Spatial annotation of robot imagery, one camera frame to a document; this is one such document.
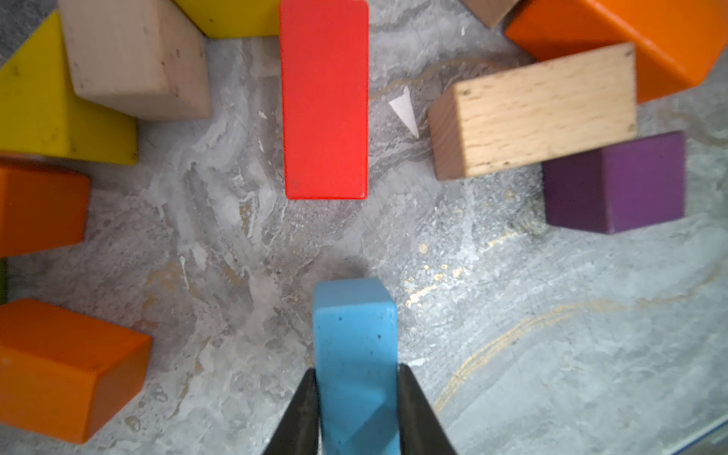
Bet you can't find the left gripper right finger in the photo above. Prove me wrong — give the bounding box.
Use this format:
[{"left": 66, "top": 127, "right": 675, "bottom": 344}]
[{"left": 397, "top": 363, "right": 457, "bottom": 455}]

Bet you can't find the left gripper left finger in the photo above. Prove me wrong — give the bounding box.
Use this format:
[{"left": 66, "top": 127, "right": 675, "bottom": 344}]
[{"left": 263, "top": 368, "right": 320, "bottom": 455}]

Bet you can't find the light blue block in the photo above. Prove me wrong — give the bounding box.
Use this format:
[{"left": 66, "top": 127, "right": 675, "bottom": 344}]
[{"left": 313, "top": 278, "right": 400, "bottom": 454}]

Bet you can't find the orange block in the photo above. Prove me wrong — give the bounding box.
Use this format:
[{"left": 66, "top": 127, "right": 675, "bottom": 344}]
[
  {"left": 505, "top": 0, "right": 727, "bottom": 104},
  {"left": 1, "top": 299, "right": 153, "bottom": 444},
  {"left": 1, "top": 158, "right": 91, "bottom": 258}
]

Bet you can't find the purple cube block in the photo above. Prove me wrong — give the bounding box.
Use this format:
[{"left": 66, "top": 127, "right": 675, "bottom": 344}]
[{"left": 542, "top": 132, "right": 686, "bottom": 234}]

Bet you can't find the natural wood block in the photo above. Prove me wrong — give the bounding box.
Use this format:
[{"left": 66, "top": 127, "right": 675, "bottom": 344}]
[
  {"left": 462, "top": 0, "right": 519, "bottom": 28},
  {"left": 58, "top": 0, "right": 212, "bottom": 121},
  {"left": 428, "top": 43, "right": 638, "bottom": 181}
]

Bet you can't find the red block front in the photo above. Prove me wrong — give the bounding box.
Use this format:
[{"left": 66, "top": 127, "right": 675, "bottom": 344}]
[{"left": 280, "top": 0, "right": 369, "bottom": 200}]

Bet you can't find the yellow triangle block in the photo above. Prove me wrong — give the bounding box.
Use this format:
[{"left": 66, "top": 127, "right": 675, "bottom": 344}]
[{"left": 1, "top": 11, "right": 138, "bottom": 165}]

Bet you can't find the yellow rectangular block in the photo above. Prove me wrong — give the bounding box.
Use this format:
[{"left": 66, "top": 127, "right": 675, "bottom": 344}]
[{"left": 174, "top": 0, "right": 280, "bottom": 39}]

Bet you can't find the green block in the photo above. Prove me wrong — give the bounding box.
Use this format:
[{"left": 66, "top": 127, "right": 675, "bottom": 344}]
[{"left": 0, "top": 258, "right": 8, "bottom": 305}]

